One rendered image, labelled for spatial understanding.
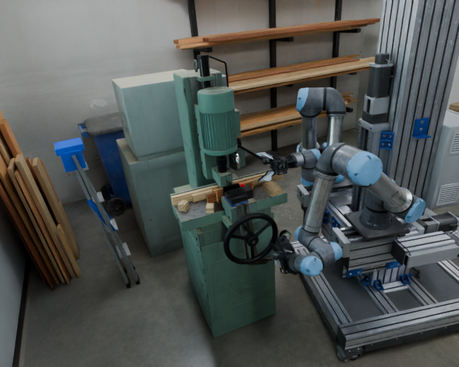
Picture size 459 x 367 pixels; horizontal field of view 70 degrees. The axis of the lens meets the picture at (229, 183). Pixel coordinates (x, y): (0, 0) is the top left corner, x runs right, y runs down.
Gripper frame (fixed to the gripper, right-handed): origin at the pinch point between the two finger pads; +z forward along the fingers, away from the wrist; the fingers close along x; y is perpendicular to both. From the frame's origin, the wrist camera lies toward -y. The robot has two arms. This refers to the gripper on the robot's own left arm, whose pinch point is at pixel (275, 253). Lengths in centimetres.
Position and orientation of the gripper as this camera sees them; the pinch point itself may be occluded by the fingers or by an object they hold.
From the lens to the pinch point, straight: 165.3
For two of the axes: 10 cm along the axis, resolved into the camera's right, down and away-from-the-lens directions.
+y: 2.7, 9.6, -0.3
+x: 9.2, -2.5, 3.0
